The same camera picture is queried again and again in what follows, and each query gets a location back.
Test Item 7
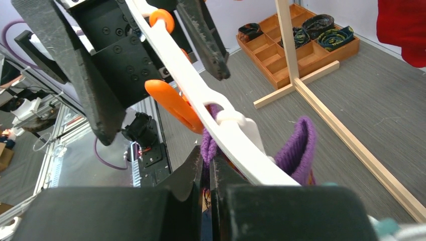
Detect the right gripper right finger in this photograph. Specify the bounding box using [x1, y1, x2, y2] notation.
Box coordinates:
[209, 157, 377, 240]

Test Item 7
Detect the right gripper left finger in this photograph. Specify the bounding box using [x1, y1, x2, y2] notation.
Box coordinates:
[13, 146, 202, 240]

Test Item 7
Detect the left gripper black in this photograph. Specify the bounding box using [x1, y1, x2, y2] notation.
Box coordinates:
[12, 0, 231, 146]

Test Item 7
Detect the white plastic clip hanger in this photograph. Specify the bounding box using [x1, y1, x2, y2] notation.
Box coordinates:
[126, 1, 298, 186]

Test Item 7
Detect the maroon orange heel sock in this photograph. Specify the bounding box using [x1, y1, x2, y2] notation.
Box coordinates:
[200, 116, 316, 189]

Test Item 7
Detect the rolled dark sock left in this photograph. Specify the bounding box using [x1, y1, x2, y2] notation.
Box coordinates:
[237, 23, 263, 43]

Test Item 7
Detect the wooden clothes rack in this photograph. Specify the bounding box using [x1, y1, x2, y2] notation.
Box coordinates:
[253, 0, 426, 224]

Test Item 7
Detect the rolled dark sock centre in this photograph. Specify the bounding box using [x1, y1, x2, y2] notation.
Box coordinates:
[292, 27, 310, 49]

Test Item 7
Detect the orange wooden compartment tray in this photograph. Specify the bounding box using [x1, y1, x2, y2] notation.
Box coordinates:
[237, 14, 360, 89]

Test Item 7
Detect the rolled dark green sock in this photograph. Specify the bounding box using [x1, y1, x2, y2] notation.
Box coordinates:
[316, 26, 354, 52]

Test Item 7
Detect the red hanging sock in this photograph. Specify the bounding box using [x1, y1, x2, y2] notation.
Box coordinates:
[376, 0, 425, 68]

